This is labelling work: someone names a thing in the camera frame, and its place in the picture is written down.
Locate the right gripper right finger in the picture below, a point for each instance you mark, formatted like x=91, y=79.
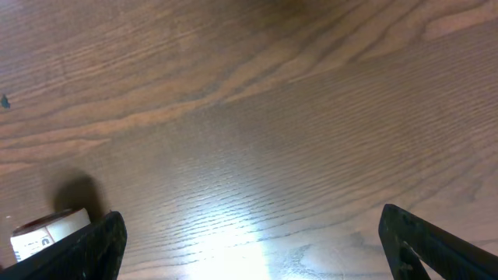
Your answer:
x=409, y=242

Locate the green lid white jar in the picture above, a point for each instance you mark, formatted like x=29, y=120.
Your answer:
x=35, y=236

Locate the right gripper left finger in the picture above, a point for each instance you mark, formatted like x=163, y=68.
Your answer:
x=94, y=252

